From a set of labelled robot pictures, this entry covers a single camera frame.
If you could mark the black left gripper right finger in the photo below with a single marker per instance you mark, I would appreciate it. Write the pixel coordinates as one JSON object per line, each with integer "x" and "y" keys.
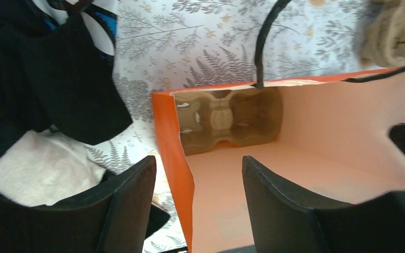
{"x": 286, "y": 217}

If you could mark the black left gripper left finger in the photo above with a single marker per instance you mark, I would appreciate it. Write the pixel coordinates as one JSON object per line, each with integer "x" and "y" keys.
{"x": 110, "y": 217}

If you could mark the orange paper bag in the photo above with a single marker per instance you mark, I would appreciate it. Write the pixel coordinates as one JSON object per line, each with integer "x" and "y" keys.
{"x": 334, "y": 141}

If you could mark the brown cardboard cup carrier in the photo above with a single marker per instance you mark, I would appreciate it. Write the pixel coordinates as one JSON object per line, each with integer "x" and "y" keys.
{"x": 241, "y": 117}

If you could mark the black white checkered blanket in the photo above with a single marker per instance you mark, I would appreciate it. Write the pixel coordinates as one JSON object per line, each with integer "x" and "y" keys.
{"x": 54, "y": 78}

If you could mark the floral table mat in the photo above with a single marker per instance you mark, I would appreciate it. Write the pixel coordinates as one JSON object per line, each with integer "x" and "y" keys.
{"x": 169, "y": 45}

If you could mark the blue white striped cloth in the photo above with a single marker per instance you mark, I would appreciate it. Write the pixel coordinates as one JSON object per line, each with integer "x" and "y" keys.
{"x": 99, "y": 16}

